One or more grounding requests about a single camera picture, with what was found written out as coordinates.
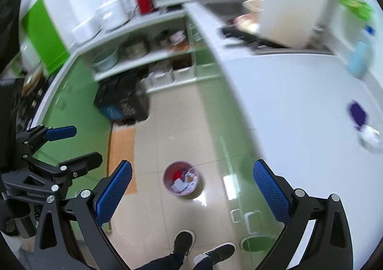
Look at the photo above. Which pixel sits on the white flat appliance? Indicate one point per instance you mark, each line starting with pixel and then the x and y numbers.
pixel 86 30

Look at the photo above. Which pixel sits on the stainless steel sink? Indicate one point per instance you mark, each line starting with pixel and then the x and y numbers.
pixel 227 7

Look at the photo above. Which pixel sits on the white open shelf unit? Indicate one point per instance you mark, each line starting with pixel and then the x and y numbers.
pixel 143 62

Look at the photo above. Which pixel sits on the red jug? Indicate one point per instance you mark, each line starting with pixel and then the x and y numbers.
pixel 144 1

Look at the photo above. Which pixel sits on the beige bowl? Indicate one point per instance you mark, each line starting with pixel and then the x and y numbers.
pixel 252 5

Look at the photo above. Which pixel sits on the red cloth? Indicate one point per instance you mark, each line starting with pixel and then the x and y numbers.
pixel 178 174

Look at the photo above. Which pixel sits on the black white-soled shoe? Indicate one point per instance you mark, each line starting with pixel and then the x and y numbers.
pixel 183 243
pixel 215 253

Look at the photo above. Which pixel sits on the packaged food on shelf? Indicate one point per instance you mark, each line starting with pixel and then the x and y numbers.
pixel 178 41

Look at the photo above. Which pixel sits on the white rice cooker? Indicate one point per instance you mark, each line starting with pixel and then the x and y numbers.
pixel 112 10

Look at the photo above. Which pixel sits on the green plastic basket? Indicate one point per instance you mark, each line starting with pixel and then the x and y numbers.
pixel 354 4

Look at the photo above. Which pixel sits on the pink round trash bin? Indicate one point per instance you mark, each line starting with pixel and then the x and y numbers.
pixel 167 181

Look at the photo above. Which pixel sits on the clear bottle with white cap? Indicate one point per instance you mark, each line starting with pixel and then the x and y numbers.
pixel 370 138

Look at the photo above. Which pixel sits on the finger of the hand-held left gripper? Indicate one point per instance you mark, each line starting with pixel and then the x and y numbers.
pixel 61 132
pixel 80 162

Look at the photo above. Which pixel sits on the person's left hand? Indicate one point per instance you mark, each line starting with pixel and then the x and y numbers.
pixel 10 219

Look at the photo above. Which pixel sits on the pale enamel pot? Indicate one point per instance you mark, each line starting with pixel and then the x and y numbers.
pixel 104 60

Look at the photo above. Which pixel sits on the blue-capped plastic bottle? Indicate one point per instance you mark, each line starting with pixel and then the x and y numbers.
pixel 360 54

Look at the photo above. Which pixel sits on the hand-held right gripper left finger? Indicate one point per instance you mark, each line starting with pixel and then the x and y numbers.
pixel 115 189

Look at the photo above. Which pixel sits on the black stove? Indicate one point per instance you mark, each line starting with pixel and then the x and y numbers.
pixel 12 99

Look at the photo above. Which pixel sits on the purple cloth pouch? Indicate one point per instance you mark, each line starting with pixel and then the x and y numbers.
pixel 357 114

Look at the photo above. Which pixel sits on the red plate with food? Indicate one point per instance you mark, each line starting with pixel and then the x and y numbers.
pixel 245 23

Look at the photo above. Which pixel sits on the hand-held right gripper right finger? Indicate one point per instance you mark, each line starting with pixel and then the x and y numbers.
pixel 270 192

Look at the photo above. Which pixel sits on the person's dark trouser leg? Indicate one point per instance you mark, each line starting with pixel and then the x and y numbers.
pixel 163 262
pixel 205 264

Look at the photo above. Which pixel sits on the white storage bin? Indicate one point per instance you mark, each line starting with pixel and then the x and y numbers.
pixel 185 73
pixel 158 80

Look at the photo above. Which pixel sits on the white plastic cutting board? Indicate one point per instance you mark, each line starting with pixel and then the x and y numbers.
pixel 291 10

